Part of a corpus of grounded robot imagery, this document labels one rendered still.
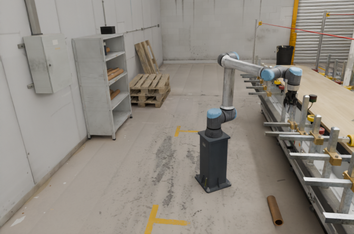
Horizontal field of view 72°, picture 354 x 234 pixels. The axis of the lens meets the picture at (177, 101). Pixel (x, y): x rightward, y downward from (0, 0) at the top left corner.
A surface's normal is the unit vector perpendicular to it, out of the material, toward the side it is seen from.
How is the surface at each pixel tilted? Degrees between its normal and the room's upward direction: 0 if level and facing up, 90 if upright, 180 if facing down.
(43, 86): 90
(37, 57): 90
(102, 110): 90
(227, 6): 90
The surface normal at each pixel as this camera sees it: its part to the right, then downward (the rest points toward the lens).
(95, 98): -0.13, 0.33
